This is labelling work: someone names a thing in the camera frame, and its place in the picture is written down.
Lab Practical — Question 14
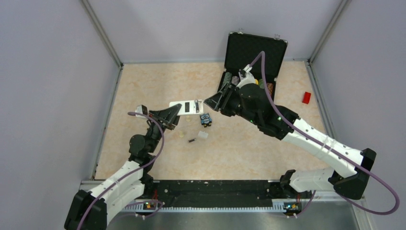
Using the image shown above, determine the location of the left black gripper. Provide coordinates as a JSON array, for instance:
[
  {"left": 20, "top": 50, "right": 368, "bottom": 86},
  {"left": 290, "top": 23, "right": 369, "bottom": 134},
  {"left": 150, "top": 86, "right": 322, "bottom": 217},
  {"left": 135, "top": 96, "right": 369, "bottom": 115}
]
[{"left": 146, "top": 103, "right": 184, "bottom": 153}]

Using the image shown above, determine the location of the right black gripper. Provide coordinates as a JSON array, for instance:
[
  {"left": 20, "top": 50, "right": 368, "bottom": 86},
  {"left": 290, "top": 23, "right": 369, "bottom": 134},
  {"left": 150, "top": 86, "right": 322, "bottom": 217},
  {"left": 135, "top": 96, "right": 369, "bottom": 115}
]
[{"left": 204, "top": 81, "right": 260, "bottom": 126}]

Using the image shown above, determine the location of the white remote control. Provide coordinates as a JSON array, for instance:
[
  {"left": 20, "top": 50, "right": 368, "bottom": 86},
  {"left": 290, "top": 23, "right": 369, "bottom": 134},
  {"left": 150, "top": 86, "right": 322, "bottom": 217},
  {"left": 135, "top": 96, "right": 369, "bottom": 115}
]
[{"left": 169, "top": 100, "right": 204, "bottom": 116}]

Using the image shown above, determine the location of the white battery cover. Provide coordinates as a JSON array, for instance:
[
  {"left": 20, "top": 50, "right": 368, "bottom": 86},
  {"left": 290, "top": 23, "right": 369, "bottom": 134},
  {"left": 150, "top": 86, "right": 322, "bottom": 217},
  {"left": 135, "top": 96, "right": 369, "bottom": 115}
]
[{"left": 198, "top": 131, "right": 209, "bottom": 139}]

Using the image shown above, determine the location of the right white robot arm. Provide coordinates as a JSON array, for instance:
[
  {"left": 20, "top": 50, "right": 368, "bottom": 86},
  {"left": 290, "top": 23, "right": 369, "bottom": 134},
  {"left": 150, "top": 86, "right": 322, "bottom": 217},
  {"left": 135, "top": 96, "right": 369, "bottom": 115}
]
[{"left": 204, "top": 84, "right": 376, "bottom": 200}]

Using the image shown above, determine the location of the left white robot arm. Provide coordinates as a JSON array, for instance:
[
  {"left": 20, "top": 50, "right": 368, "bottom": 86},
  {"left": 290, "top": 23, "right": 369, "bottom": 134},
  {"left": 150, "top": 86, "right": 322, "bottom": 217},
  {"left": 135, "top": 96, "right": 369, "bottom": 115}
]
[{"left": 64, "top": 103, "right": 182, "bottom": 230}]

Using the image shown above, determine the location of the blue owl figure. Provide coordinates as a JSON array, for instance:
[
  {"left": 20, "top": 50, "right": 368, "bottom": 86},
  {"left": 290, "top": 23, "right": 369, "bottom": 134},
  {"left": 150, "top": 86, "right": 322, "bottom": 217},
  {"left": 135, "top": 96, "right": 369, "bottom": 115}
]
[{"left": 200, "top": 113, "right": 212, "bottom": 127}]

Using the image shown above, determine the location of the black poker chip case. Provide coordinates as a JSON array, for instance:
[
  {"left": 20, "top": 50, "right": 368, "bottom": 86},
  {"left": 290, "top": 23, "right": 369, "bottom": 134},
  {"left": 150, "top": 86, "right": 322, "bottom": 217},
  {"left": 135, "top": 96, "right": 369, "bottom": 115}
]
[{"left": 217, "top": 29, "right": 289, "bottom": 102}]

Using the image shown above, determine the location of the red block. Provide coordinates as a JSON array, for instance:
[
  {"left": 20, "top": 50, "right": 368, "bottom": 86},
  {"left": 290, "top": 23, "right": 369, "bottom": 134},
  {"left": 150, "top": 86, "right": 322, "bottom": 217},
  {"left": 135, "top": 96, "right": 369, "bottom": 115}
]
[{"left": 302, "top": 92, "right": 312, "bottom": 104}]

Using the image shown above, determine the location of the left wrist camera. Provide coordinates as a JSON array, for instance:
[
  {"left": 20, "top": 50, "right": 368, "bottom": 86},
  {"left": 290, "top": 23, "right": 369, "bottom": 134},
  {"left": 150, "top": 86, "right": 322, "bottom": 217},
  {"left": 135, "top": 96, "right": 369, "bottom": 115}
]
[{"left": 135, "top": 104, "right": 150, "bottom": 120}]

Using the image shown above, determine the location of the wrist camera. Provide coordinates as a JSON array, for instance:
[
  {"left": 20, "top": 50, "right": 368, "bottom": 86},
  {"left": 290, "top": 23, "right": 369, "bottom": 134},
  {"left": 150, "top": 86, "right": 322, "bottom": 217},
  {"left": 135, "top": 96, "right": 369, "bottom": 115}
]
[
  {"left": 237, "top": 65, "right": 255, "bottom": 88},
  {"left": 135, "top": 104, "right": 150, "bottom": 120}
]

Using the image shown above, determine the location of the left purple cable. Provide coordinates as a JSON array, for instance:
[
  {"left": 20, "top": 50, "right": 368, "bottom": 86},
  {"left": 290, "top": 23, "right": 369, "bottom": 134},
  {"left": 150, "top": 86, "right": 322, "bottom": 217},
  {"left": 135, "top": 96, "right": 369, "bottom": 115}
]
[{"left": 76, "top": 111, "right": 166, "bottom": 230}]

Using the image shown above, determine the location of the purple cable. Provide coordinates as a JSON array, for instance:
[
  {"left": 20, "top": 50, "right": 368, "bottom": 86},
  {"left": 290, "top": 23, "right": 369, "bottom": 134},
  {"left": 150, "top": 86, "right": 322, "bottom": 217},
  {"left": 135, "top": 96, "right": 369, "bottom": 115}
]
[
  {"left": 248, "top": 50, "right": 401, "bottom": 218},
  {"left": 76, "top": 111, "right": 166, "bottom": 230}
]

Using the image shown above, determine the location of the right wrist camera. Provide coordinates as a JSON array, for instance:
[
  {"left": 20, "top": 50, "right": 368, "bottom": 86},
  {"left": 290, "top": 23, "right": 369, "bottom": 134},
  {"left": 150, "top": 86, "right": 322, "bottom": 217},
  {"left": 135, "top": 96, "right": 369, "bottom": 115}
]
[{"left": 237, "top": 65, "right": 255, "bottom": 88}]

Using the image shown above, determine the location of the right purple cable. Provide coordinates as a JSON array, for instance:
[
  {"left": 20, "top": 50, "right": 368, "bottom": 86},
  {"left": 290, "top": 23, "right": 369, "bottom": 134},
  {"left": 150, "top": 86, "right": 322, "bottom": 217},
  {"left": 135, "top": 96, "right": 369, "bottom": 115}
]
[{"left": 248, "top": 50, "right": 401, "bottom": 218}]

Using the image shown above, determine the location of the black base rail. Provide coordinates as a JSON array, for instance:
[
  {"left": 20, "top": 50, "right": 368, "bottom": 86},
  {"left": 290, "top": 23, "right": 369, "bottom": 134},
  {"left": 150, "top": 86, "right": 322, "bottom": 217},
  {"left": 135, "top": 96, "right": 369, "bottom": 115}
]
[{"left": 79, "top": 179, "right": 365, "bottom": 219}]

